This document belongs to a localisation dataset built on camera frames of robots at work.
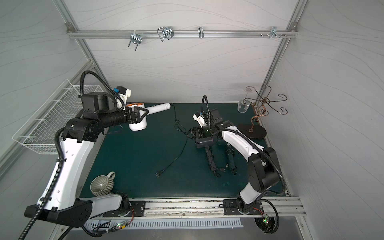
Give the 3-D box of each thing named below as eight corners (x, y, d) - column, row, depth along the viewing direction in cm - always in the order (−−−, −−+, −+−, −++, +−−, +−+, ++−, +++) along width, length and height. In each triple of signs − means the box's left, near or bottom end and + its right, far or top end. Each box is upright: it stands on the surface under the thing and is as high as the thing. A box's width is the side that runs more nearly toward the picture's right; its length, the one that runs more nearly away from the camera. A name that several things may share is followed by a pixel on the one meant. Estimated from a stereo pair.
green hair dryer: (229, 173, 86) (230, 171, 83) (225, 146, 97) (226, 143, 95) (236, 174, 86) (238, 171, 83) (231, 146, 97) (232, 143, 95)
